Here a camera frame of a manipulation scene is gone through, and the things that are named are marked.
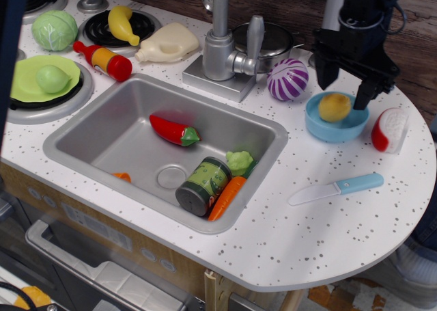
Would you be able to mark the back left stove burner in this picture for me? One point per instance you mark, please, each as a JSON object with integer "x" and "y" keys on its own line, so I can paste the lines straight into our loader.
{"x": 34, "y": 8}

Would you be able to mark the red toy chili pepper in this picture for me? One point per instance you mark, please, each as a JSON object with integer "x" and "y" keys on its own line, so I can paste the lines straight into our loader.
{"x": 176, "y": 133}

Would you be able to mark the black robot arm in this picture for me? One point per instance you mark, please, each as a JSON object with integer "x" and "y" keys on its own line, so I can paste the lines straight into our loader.
{"x": 369, "y": 14}

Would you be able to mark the grey left stove knob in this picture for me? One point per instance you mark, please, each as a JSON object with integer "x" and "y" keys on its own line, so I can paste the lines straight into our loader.
{"x": 20, "y": 55}

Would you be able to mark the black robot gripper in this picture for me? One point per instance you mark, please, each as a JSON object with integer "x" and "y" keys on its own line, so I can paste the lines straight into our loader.
{"x": 362, "y": 54}

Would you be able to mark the grey toy sink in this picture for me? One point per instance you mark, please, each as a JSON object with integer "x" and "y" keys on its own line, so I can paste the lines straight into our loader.
{"x": 113, "y": 134}

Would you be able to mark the orange toy carrot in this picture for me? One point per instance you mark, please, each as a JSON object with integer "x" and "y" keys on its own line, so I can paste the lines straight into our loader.
{"x": 226, "y": 197}

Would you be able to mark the purple white toy onion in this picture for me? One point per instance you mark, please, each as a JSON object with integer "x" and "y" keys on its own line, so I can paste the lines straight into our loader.
{"x": 287, "y": 79}

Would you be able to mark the back right stove burner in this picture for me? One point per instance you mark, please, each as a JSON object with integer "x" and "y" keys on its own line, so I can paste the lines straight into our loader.
{"x": 95, "y": 30}

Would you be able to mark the small orange toy piece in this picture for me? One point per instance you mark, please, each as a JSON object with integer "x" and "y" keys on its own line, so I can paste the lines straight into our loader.
{"x": 123, "y": 175}

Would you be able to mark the silver toy faucet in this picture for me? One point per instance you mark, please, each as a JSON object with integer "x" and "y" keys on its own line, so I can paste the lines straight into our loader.
{"x": 221, "y": 69}

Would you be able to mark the green labelled toy can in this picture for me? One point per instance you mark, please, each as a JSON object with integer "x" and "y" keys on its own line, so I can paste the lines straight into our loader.
{"x": 201, "y": 189}

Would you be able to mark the white post with base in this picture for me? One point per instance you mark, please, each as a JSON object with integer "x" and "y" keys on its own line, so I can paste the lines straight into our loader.
{"x": 333, "y": 7}

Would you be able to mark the light green toy broccoli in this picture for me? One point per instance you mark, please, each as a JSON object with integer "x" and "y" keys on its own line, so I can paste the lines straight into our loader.
{"x": 238, "y": 162}

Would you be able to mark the front left stove burner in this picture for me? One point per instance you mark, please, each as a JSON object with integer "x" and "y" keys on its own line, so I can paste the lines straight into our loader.
{"x": 41, "y": 116}

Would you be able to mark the grey stove knob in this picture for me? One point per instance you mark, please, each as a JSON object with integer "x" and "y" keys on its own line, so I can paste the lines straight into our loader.
{"x": 20, "y": 55}
{"x": 92, "y": 6}

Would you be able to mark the silver metal pot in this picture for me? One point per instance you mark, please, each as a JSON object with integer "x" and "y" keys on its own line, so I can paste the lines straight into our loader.
{"x": 276, "y": 45}

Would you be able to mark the green toy cabbage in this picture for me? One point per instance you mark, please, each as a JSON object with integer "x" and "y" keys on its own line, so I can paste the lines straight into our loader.
{"x": 54, "y": 30}

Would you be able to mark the yellow toy corn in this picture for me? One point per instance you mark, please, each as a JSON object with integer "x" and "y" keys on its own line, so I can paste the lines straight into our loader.
{"x": 334, "y": 107}

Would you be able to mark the cream toy jug bottle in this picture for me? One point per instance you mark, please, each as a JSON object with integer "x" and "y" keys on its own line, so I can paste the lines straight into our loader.
{"x": 169, "y": 43}

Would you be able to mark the yellow toy squash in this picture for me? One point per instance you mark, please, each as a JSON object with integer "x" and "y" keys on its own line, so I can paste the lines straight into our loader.
{"x": 119, "y": 25}

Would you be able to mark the toy oven door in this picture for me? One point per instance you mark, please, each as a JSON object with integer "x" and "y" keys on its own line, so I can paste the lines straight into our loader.
{"x": 93, "y": 282}

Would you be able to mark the pale green toy fruit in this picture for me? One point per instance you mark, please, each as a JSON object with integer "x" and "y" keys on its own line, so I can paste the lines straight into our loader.
{"x": 51, "y": 79}

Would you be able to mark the blue handled toy knife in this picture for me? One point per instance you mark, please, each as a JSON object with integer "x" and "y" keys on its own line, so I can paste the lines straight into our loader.
{"x": 339, "y": 187}

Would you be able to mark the lime green plate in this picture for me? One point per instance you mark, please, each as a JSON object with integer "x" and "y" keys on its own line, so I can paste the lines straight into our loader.
{"x": 24, "y": 86}

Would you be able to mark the stove burner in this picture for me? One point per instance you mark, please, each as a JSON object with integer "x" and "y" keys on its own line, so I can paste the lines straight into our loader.
{"x": 95, "y": 30}
{"x": 34, "y": 8}
{"x": 41, "y": 116}

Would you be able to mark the red white toy sushi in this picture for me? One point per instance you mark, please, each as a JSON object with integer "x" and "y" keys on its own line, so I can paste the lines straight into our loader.
{"x": 389, "y": 130}

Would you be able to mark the blue plastic bowl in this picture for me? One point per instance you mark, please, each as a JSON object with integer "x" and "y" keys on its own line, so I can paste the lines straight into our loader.
{"x": 345, "y": 130}

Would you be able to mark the red toy ketchup bottle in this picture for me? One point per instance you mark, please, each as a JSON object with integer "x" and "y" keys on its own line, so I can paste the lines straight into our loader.
{"x": 112, "y": 64}

